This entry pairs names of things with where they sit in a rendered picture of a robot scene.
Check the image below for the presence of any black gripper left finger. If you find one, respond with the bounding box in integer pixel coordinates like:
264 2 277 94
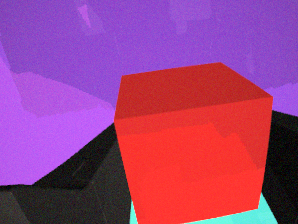
0 121 132 224

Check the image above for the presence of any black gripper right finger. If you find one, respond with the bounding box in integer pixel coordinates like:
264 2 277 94
261 111 298 224

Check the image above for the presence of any red block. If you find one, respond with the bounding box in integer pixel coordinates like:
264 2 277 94
113 63 273 224

